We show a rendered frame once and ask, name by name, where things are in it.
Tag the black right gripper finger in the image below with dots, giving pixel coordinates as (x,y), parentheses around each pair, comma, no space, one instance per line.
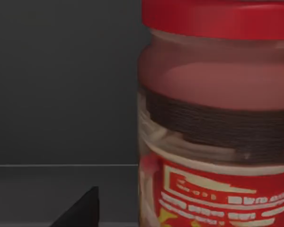
(85,210)

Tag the red-lidded glass jar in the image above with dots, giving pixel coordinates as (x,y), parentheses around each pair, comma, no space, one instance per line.
(215,118)

